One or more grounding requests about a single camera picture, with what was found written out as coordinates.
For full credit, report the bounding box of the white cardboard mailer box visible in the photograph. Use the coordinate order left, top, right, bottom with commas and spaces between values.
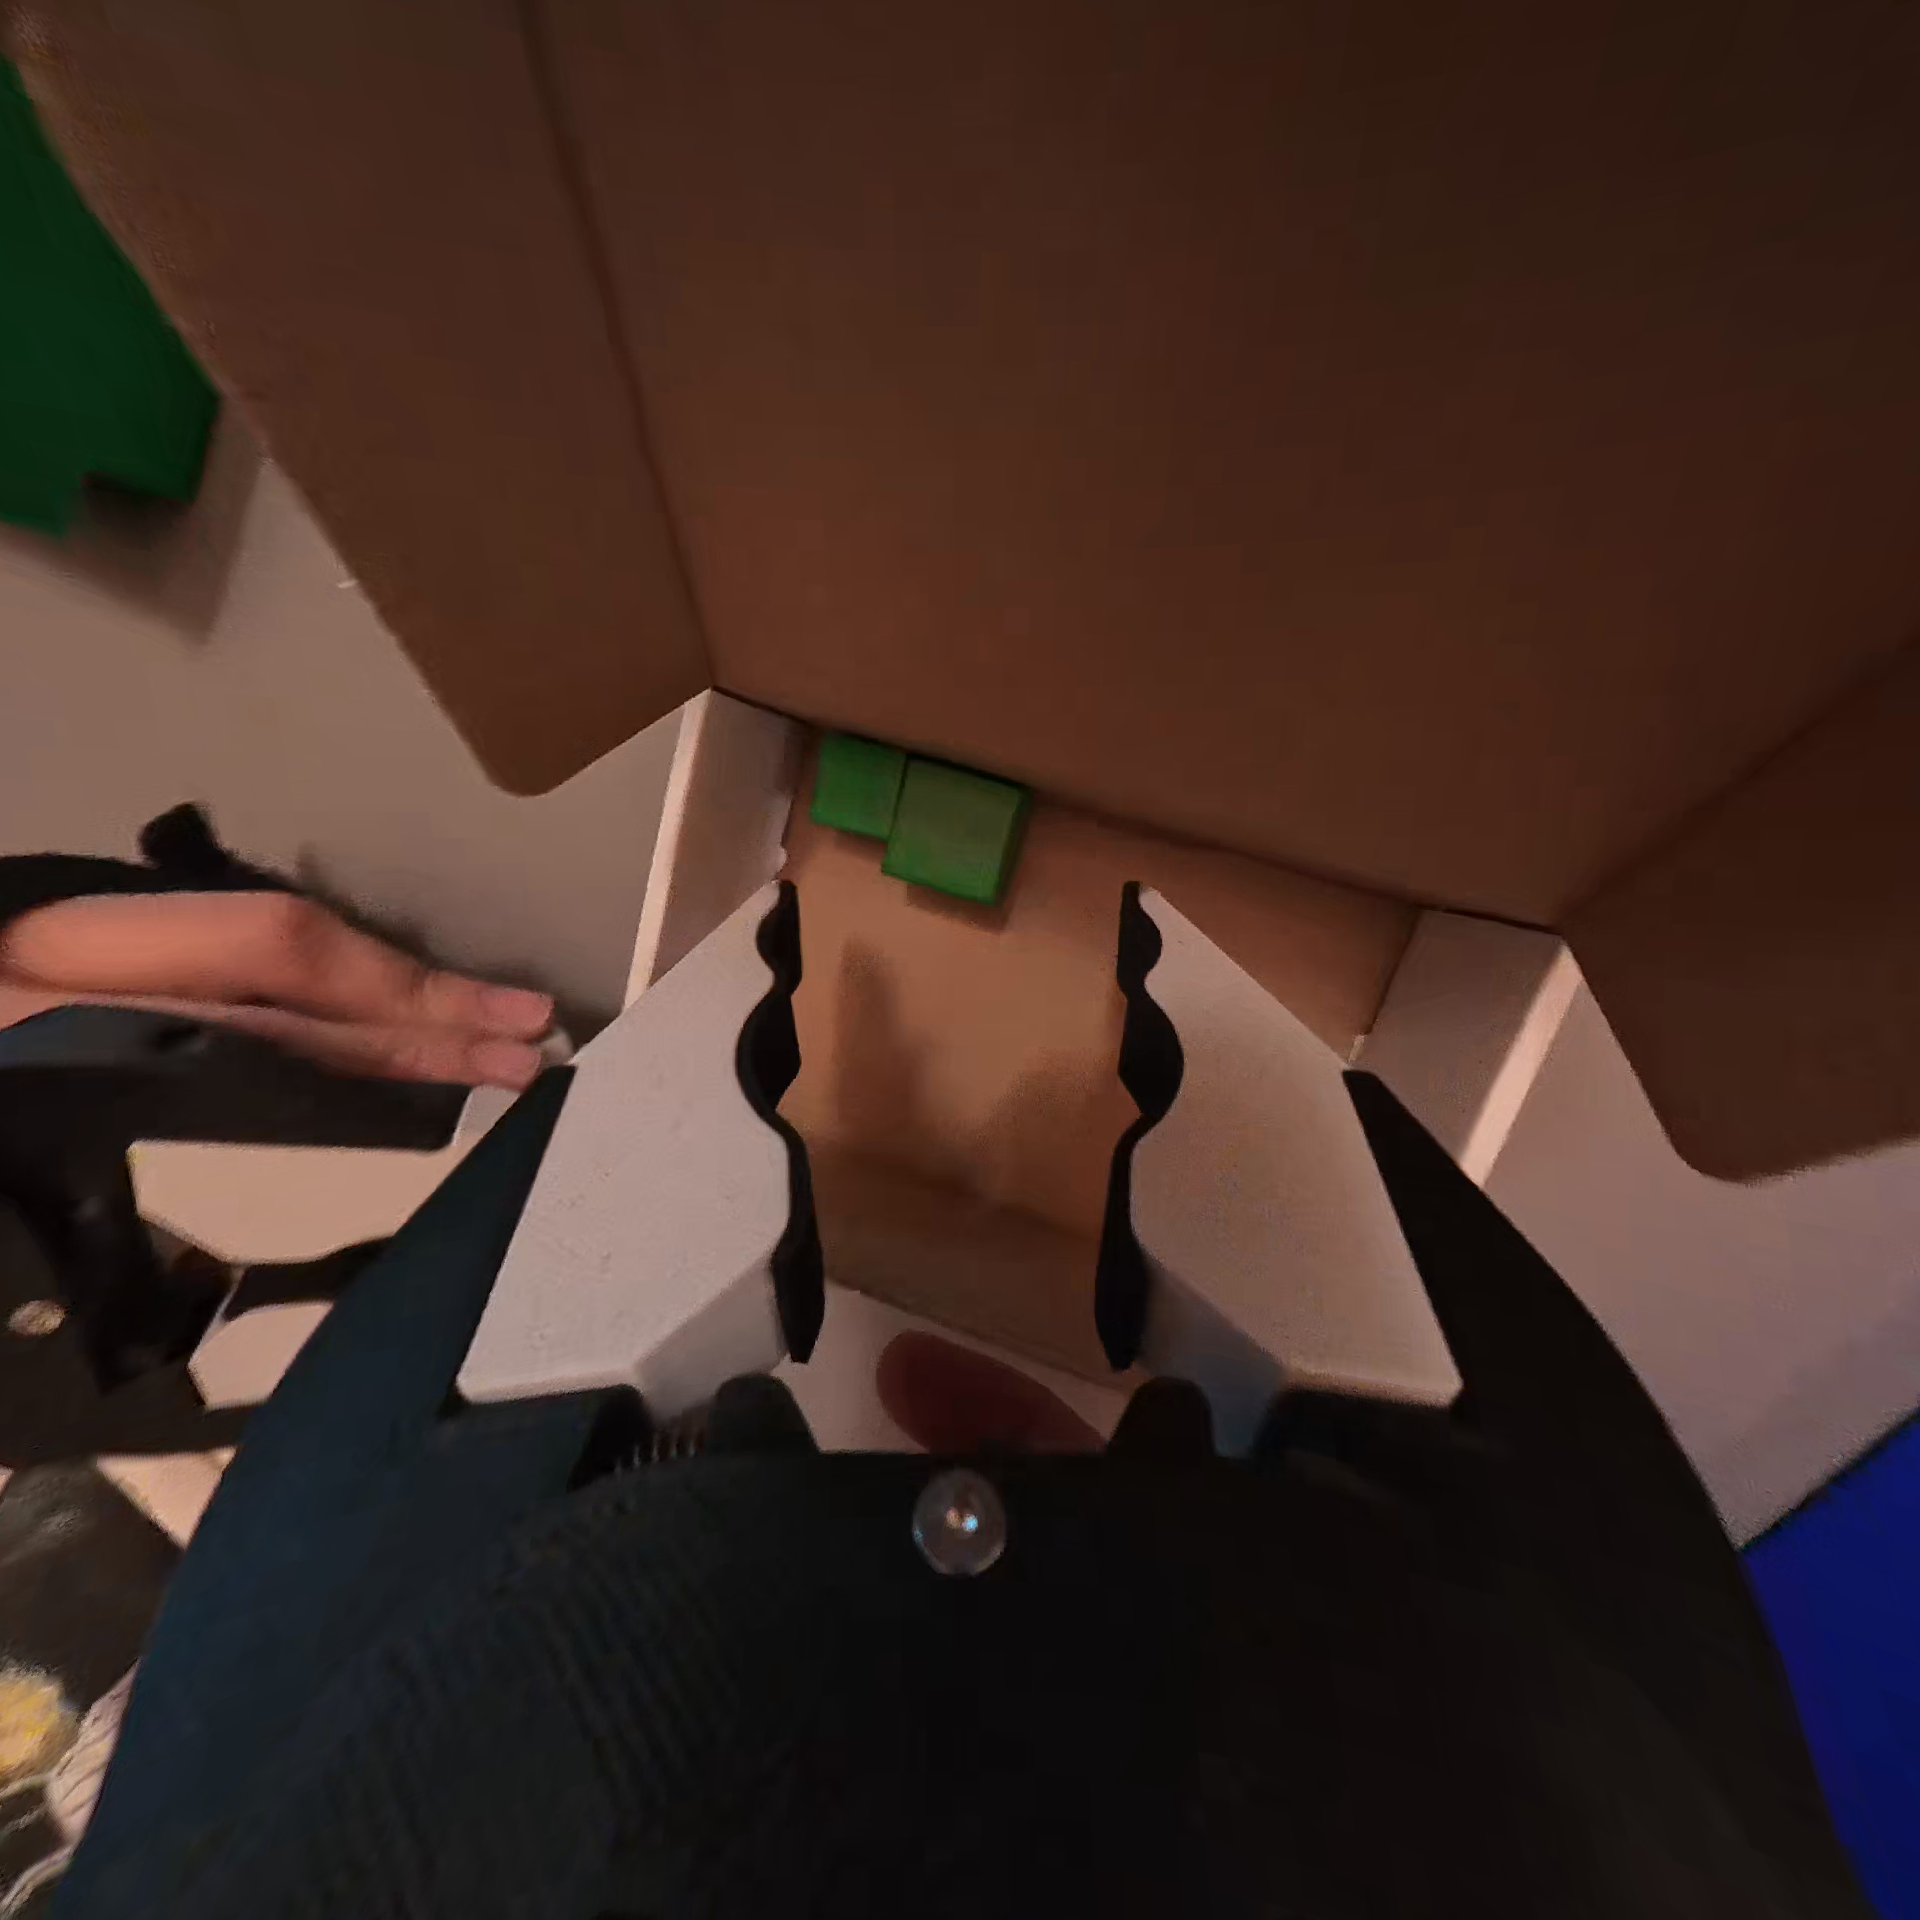
28, 0, 1920, 1455

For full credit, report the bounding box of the green plastic bin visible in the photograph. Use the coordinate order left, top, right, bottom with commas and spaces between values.
0, 60, 222, 540

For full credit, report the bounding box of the person's right hand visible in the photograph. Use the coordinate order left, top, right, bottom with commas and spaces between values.
876, 1333, 1108, 1455

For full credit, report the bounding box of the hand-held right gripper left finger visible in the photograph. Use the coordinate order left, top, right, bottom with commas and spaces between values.
455, 880, 830, 1448

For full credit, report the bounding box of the person's left hand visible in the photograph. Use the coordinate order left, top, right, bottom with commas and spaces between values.
0, 893, 558, 1088

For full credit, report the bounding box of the blue plastic bin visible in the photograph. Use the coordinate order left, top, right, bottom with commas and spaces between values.
1740, 1410, 1920, 1920

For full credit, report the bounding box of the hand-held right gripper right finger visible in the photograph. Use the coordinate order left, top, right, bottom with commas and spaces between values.
1093, 880, 1465, 1448

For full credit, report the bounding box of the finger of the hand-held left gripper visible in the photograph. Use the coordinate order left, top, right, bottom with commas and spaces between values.
185, 1244, 393, 1411
126, 1031, 580, 1161

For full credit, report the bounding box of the person's dark printed clothing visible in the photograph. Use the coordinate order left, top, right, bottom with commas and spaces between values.
0, 1468, 182, 1920

